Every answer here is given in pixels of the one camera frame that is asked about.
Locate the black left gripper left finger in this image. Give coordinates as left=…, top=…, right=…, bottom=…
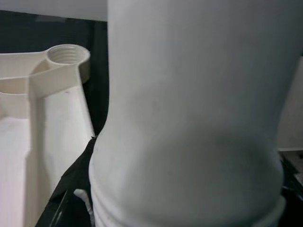
left=35, top=135, right=96, bottom=227

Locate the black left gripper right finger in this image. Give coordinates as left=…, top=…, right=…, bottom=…
left=277, top=151, right=303, bottom=227

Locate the cream plastic table top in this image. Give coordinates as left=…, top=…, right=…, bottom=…
left=0, top=44, right=96, bottom=227

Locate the white plastic table leg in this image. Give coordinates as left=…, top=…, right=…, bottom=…
left=88, top=0, right=303, bottom=227

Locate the black table cloth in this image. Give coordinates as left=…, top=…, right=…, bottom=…
left=0, top=10, right=111, bottom=137

